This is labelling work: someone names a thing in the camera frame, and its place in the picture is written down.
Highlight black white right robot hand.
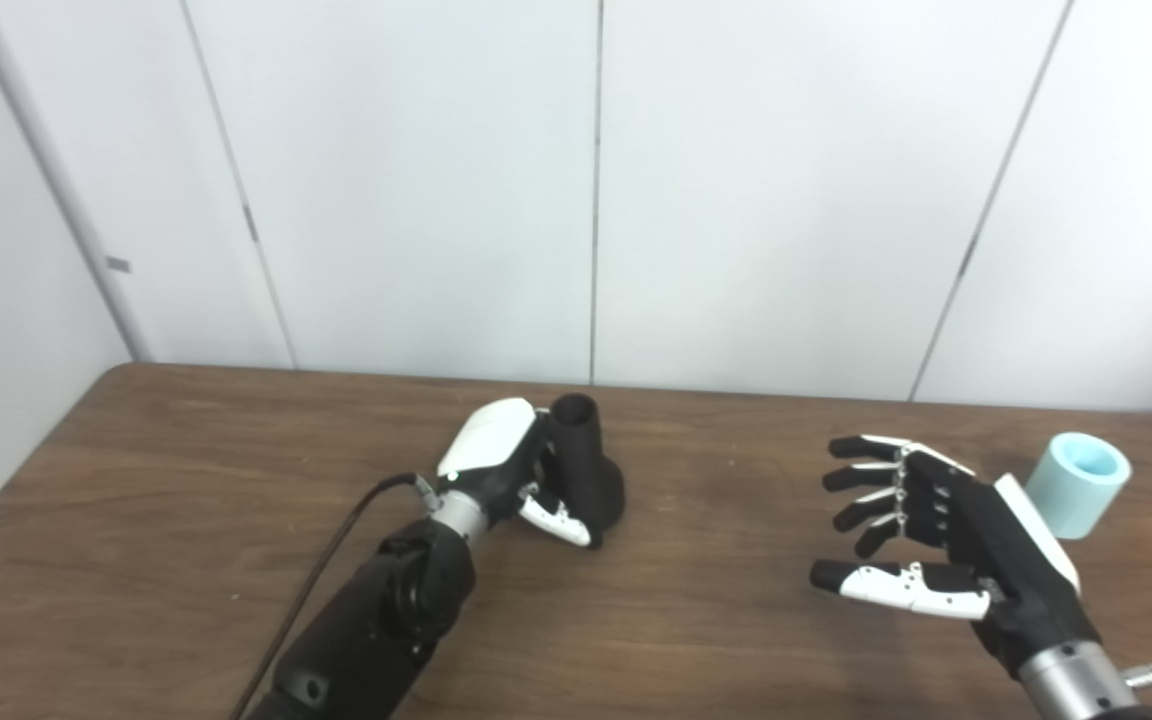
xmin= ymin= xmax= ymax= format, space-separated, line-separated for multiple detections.
xmin=810 ymin=434 xmax=1102 ymax=681

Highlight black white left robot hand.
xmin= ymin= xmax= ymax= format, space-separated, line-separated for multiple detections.
xmin=434 ymin=397 xmax=604 ymax=550

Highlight light blue cup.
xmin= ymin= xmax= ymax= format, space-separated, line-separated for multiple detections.
xmin=1025 ymin=432 xmax=1133 ymax=540

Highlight black flared nozzle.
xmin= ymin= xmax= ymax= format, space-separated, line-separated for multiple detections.
xmin=546 ymin=393 xmax=626 ymax=549

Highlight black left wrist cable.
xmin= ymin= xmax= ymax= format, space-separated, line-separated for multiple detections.
xmin=229 ymin=472 xmax=442 ymax=720

